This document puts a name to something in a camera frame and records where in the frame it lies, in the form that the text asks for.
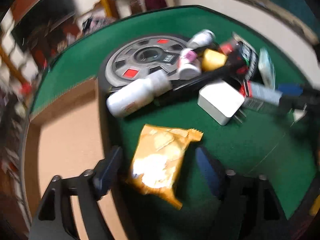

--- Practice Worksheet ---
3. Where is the light blue tissue pack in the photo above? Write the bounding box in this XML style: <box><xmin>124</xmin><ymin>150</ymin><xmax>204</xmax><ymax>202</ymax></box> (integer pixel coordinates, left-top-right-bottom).
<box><xmin>258</xmin><ymin>48</ymin><xmax>276</xmax><ymax>90</ymax></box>

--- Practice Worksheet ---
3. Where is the yellow snack packet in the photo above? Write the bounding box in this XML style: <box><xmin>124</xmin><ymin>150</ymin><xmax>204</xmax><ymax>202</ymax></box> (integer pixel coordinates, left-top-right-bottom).
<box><xmin>126</xmin><ymin>124</ymin><xmax>203</xmax><ymax>210</ymax></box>

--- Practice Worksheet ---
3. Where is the white power adapter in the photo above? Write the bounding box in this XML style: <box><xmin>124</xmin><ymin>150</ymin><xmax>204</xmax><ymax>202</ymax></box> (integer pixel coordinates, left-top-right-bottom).
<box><xmin>197</xmin><ymin>80</ymin><xmax>245</xmax><ymax>126</ymax></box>

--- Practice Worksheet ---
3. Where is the black marker pink cap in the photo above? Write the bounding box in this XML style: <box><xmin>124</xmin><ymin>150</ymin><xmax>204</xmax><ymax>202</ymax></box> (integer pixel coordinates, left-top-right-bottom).
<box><xmin>172</xmin><ymin>66</ymin><xmax>232</xmax><ymax>93</ymax></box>

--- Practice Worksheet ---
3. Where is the large white pill bottle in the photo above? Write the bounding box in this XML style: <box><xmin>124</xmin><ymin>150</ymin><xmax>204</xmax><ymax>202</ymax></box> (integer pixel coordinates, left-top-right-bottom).
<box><xmin>106</xmin><ymin>70</ymin><xmax>172</xmax><ymax>118</ymax></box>

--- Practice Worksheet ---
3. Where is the white bottle green label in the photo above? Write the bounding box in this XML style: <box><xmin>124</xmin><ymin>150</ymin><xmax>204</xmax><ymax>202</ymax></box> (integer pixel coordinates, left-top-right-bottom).
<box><xmin>187</xmin><ymin>29</ymin><xmax>215</xmax><ymax>49</ymax></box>

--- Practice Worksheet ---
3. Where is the small white bottle pink label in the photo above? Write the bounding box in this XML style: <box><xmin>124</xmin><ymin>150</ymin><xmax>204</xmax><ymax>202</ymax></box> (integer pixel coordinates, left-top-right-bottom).
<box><xmin>177</xmin><ymin>48</ymin><xmax>202</xmax><ymax>80</ymax></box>

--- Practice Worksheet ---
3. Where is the cardboard box tray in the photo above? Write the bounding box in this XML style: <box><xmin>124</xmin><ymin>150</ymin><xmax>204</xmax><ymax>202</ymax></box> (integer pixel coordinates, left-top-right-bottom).
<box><xmin>21</xmin><ymin>77</ymin><xmax>127</xmax><ymax>239</ymax></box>

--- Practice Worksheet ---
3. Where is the round grey table control panel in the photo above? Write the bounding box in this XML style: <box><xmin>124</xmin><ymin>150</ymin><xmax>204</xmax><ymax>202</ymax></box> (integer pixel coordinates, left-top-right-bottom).
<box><xmin>98</xmin><ymin>33</ymin><xmax>189</xmax><ymax>94</ymax></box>

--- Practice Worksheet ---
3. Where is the black flat television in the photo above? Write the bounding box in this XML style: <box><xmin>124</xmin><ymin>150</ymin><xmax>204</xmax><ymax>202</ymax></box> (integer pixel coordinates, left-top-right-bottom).
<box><xmin>11</xmin><ymin>0</ymin><xmax>75</xmax><ymax>52</ymax></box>

